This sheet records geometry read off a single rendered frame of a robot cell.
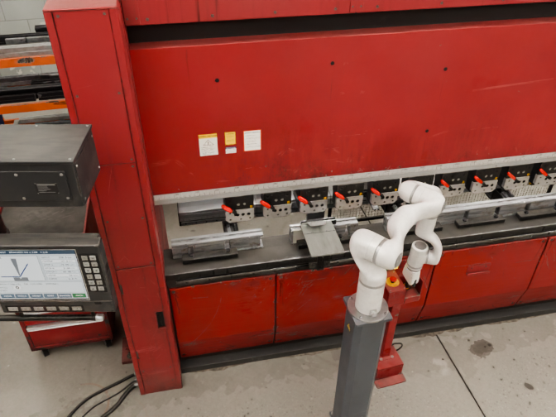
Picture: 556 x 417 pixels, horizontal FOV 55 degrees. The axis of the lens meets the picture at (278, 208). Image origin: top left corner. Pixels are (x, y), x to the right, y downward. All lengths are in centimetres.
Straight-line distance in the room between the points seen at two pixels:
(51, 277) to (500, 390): 271
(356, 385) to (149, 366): 120
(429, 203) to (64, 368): 249
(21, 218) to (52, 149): 143
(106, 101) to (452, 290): 240
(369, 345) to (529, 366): 152
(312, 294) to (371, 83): 128
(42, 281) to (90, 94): 74
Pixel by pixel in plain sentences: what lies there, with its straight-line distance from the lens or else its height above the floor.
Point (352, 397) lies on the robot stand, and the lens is 299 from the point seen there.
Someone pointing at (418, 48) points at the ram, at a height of 198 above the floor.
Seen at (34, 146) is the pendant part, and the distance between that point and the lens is 199.
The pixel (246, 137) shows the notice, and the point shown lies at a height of 160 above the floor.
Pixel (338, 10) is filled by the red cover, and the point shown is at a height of 218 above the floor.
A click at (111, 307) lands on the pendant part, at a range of 226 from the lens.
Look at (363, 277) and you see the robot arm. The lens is 238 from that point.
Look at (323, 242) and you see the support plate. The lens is 287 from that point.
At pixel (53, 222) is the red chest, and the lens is 324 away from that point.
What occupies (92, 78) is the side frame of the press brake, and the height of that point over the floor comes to 204.
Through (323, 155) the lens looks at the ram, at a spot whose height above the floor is 146.
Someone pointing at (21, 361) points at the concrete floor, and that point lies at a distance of 393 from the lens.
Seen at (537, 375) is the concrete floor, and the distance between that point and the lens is 391.
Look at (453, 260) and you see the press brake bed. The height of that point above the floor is 69.
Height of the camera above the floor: 290
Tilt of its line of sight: 38 degrees down
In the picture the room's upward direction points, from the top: 1 degrees clockwise
